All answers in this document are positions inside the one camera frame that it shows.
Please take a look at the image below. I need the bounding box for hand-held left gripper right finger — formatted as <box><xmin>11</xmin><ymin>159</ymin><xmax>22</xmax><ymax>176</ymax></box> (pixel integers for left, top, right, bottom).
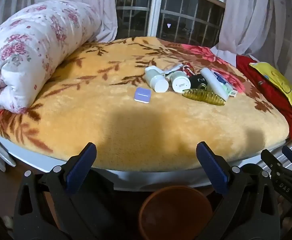
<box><xmin>195</xmin><ymin>141</ymin><xmax>281</xmax><ymax>240</ymax></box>

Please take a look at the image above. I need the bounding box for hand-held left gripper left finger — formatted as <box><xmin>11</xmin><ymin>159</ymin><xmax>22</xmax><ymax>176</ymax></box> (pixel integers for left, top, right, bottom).
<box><xmin>13</xmin><ymin>142</ymin><xmax>113</xmax><ymax>240</ymax></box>

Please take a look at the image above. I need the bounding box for brown plastic bin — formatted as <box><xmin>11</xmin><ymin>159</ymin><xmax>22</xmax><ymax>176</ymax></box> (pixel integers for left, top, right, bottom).
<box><xmin>138</xmin><ymin>185</ymin><xmax>214</xmax><ymax>240</ymax></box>

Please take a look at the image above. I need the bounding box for black round jar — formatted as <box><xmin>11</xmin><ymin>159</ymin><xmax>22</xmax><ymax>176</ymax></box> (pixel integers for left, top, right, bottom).
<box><xmin>189</xmin><ymin>76</ymin><xmax>208</xmax><ymax>90</ymax></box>

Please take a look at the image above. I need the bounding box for yellow leaf-print blanket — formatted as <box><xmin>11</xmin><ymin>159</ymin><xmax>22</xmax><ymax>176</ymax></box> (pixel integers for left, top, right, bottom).
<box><xmin>0</xmin><ymin>37</ymin><xmax>290</xmax><ymax>173</ymax></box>

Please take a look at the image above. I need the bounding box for olive hair claw clip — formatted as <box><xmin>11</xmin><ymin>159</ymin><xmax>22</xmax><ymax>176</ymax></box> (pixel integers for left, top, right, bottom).
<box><xmin>182</xmin><ymin>88</ymin><xmax>226</xmax><ymax>106</ymax></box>

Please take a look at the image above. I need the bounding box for red cloth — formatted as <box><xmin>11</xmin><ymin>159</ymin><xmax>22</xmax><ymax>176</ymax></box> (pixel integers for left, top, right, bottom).
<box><xmin>236</xmin><ymin>55</ymin><xmax>292</xmax><ymax>141</ymax></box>

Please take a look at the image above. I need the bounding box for yellow cartoon pillow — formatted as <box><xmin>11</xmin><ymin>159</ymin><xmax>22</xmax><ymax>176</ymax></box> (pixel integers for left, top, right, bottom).
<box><xmin>249</xmin><ymin>62</ymin><xmax>292</xmax><ymax>111</ymax></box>

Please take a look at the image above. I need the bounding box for green and white box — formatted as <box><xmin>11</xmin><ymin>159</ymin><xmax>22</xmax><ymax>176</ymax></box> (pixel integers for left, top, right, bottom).
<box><xmin>212</xmin><ymin>71</ymin><xmax>238</xmax><ymax>98</ymax></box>

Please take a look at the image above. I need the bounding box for long white tube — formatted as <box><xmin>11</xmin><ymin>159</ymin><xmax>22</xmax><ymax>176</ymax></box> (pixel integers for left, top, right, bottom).
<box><xmin>200</xmin><ymin>67</ymin><xmax>230</xmax><ymax>101</ymax></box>

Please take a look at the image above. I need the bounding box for white round jar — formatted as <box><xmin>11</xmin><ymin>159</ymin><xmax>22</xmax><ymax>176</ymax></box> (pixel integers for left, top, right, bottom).
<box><xmin>170</xmin><ymin>70</ymin><xmax>192</xmax><ymax>94</ymax></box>

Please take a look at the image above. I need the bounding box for small purple square case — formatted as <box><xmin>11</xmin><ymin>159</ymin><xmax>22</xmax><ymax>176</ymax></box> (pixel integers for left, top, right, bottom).
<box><xmin>134</xmin><ymin>87</ymin><xmax>152</xmax><ymax>104</ymax></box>

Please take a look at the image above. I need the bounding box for red and white packet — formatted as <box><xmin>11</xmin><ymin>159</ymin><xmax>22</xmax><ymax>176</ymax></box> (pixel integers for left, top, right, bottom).
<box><xmin>182</xmin><ymin>64</ymin><xmax>198</xmax><ymax>77</ymax></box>

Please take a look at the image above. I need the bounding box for pale green white-capped bottle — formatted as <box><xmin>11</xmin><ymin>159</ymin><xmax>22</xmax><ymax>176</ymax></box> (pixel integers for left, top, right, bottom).
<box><xmin>145</xmin><ymin>68</ymin><xmax>170</xmax><ymax>93</ymax></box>

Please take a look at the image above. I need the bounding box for short white squeeze tube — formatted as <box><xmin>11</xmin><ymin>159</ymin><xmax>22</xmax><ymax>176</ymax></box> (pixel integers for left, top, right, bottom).
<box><xmin>164</xmin><ymin>64</ymin><xmax>184</xmax><ymax>75</ymax></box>

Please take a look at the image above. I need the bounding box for white rectangular box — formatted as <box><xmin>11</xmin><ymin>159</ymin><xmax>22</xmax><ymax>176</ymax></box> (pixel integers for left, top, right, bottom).
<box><xmin>147</xmin><ymin>65</ymin><xmax>166</xmax><ymax>77</ymax></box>

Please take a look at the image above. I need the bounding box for rolled floral quilt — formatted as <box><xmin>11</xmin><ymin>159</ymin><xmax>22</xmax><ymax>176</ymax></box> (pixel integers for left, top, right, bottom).
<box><xmin>0</xmin><ymin>0</ymin><xmax>102</xmax><ymax>114</ymax></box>

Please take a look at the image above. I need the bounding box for white-framed barred window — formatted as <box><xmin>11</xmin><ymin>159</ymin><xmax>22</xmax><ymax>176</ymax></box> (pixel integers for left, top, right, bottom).
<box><xmin>113</xmin><ymin>0</ymin><xmax>228</xmax><ymax>47</ymax></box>

